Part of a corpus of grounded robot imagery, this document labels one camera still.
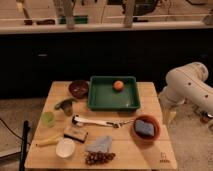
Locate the light green cup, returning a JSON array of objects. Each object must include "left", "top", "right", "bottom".
[{"left": 41, "top": 112, "right": 55, "bottom": 127}]

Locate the metal fork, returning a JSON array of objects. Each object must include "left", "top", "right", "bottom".
[{"left": 118, "top": 119, "right": 134, "bottom": 128}]

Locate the blue grey cloth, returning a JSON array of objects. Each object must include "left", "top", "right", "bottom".
[{"left": 85, "top": 136, "right": 112, "bottom": 153}]

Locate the bunch of dark grapes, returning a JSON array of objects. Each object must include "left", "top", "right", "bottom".
[{"left": 85, "top": 152, "right": 116, "bottom": 165}]

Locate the yellow banana toy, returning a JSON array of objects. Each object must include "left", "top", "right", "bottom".
[{"left": 36, "top": 135, "right": 62, "bottom": 147}]

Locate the orange fruit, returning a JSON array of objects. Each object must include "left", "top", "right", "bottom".
[{"left": 113, "top": 80, "right": 124, "bottom": 91}]

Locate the blue sponge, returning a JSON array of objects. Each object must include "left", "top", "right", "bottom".
[{"left": 135, "top": 120, "right": 154, "bottom": 136}]

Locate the green plastic tray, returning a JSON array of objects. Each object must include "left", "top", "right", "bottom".
[{"left": 87, "top": 76, "right": 140, "bottom": 111}]

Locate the black stand post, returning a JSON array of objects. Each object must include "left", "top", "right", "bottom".
[{"left": 19, "top": 121, "right": 30, "bottom": 171}]

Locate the white small bowl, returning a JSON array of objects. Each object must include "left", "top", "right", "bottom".
[{"left": 56, "top": 138, "right": 75, "bottom": 158}]

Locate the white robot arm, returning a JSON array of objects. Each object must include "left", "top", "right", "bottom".
[{"left": 158, "top": 62, "right": 213, "bottom": 125}]

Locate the white handled utensil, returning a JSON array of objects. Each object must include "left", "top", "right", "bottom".
[{"left": 72, "top": 115, "right": 119, "bottom": 128}]

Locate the orange-red bowl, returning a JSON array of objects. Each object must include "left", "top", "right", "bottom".
[{"left": 131, "top": 115, "right": 161, "bottom": 143}]

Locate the dark brown bowl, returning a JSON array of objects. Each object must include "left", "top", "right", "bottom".
[{"left": 68, "top": 80, "right": 89, "bottom": 99}]

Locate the green and brown vegetable toy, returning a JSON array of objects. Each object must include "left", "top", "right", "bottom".
[{"left": 54, "top": 98, "right": 76, "bottom": 116}]

